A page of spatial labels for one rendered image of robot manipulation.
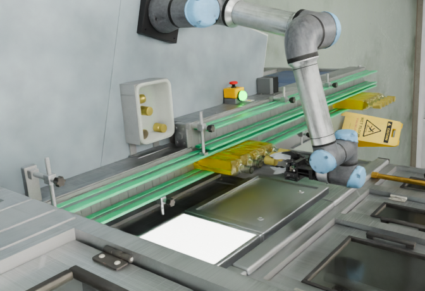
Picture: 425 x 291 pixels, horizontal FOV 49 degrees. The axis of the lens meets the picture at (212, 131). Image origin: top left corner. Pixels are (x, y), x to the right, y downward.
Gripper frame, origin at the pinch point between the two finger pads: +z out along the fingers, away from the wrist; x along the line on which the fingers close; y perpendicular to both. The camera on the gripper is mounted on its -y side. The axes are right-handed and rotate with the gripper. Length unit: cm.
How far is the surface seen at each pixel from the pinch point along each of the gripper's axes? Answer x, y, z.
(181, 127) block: -13.9, 17.4, 30.7
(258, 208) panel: 13.0, 15.7, -2.6
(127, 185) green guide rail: -4, 54, 22
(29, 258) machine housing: -20, 113, -27
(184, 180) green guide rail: 3.5, 26.4, 22.3
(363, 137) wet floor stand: 75, -315, 88
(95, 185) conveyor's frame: -5, 61, 29
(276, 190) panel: 12.8, -2.1, 0.6
